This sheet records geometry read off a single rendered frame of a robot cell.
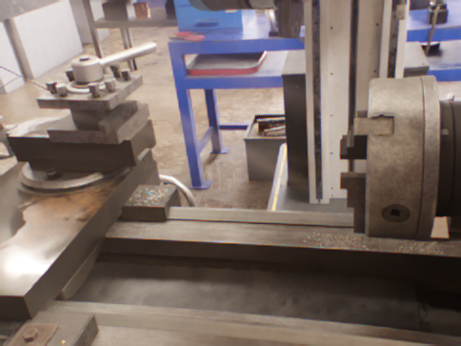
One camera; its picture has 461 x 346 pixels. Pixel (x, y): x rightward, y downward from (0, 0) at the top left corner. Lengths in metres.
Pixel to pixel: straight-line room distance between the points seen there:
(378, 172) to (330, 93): 1.30
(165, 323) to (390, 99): 0.52
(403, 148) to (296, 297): 0.50
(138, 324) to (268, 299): 0.30
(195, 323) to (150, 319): 0.08
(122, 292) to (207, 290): 0.19
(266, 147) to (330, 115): 0.95
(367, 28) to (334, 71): 0.18
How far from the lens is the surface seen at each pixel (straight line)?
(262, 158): 2.96
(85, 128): 1.18
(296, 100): 2.14
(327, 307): 1.09
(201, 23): 2.86
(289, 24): 0.85
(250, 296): 1.13
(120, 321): 0.96
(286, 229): 1.13
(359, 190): 0.84
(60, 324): 0.95
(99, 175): 1.23
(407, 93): 0.76
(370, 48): 1.96
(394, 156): 0.72
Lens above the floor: 1.47
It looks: 29 degrees down
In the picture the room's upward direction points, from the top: 6 degrees counter-clockwise
